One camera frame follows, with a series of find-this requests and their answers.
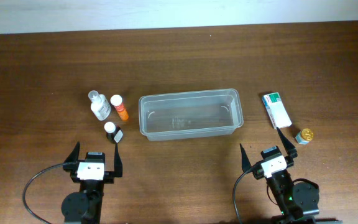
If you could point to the white spray bottle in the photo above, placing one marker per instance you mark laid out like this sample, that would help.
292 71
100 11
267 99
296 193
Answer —
100 106

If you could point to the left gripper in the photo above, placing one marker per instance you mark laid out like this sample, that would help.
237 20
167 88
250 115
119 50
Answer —
109 176

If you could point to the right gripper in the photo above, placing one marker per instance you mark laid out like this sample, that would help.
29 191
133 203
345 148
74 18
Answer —
290 150

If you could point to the white green medicine box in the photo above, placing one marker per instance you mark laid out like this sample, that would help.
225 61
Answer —
276 110

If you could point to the orange tablet tube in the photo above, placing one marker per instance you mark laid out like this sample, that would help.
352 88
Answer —
117 102

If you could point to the dark bottle white cap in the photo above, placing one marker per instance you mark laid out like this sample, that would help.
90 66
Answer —
113 132

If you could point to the small jar gold lid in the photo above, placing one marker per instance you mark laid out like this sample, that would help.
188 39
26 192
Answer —
304 136

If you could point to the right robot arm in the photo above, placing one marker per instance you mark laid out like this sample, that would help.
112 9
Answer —
297 199

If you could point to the clear plastic container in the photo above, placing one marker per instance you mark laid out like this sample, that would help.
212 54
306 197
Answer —
192 114

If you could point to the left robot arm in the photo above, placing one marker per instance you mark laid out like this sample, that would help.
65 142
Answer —
84 206

